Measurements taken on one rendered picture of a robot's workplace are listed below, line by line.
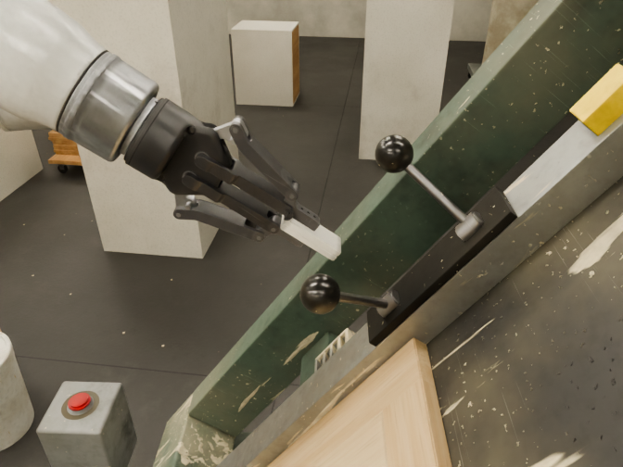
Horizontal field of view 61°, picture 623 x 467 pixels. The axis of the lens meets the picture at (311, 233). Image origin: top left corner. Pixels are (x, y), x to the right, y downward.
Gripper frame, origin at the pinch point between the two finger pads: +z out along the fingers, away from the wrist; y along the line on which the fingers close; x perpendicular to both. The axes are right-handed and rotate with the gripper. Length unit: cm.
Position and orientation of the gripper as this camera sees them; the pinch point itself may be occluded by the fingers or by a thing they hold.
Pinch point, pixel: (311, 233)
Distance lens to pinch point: 56.5
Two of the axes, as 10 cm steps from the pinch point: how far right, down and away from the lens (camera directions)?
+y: -5.8, 6.8, 4.5
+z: 8.1, 5.1, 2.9
